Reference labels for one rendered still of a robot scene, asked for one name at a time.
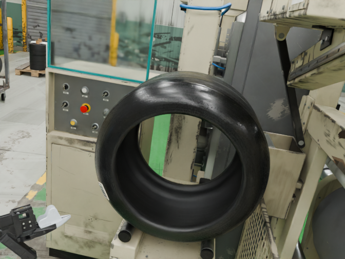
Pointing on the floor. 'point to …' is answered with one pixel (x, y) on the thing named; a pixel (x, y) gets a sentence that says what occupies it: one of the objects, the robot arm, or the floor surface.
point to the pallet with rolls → (35, 59)
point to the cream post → (196, 47)
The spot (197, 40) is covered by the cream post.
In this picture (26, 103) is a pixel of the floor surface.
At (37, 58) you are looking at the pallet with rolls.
